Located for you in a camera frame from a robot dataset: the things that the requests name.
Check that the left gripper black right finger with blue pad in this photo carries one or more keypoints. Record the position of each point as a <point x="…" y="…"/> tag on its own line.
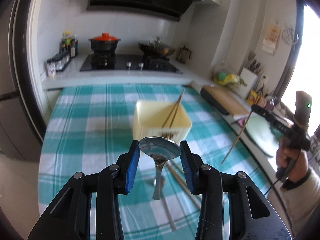
<point x="251" y="216"/>

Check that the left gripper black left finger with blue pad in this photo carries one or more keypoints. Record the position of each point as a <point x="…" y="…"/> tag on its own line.
<point x="68" y="214"/>

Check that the silver metal spoon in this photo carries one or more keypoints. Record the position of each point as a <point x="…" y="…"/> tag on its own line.
<point x="161" y="150"/>

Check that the person's right forearm sleeve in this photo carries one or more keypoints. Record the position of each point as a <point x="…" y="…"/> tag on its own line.
<point x="300" y="193"/>

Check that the person's right hand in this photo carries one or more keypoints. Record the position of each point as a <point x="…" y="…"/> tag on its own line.
<point x="292" y="164"/>

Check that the yellow snack packet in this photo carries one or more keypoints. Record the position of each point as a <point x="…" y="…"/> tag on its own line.
<point x="252" y="97"/>

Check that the white knife block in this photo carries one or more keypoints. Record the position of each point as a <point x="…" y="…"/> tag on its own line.
<point x="249" y="80"/>

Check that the wooden cutting board black edge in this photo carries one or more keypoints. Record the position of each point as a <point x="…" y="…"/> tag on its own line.
<point x="223" y="100"/>

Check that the plastic bag with fruit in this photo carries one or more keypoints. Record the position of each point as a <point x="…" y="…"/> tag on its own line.
<point x="224" y="76"/>

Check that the silver refrigerator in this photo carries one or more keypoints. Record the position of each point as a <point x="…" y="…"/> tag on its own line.
<point x="22" y="127"/>

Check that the teal white checkered tablecloth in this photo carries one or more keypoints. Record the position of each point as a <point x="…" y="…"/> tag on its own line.
<point x="91" y="126"/>

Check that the cream utensil holder box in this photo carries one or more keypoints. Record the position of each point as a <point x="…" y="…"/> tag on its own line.
<point x="150" y="116"/>

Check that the glass french press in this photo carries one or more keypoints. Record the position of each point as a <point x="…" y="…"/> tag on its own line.
<point x="183" y="55"/>

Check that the spice jar rack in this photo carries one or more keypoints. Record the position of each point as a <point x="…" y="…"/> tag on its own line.
<point x="57" y="63"/>

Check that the black wok with lid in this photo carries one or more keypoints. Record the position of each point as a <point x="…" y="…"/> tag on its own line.
<point x="156" y="48"/>

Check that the black gas stove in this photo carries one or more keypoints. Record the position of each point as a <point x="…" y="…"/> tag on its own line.
<point x="128" y="62"/>

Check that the sauce bottles group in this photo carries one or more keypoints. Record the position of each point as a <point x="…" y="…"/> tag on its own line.
<point x="69" y="43"/>

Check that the black pot orange lid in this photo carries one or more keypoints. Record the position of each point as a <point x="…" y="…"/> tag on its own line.
<point x="104" y="43"/>

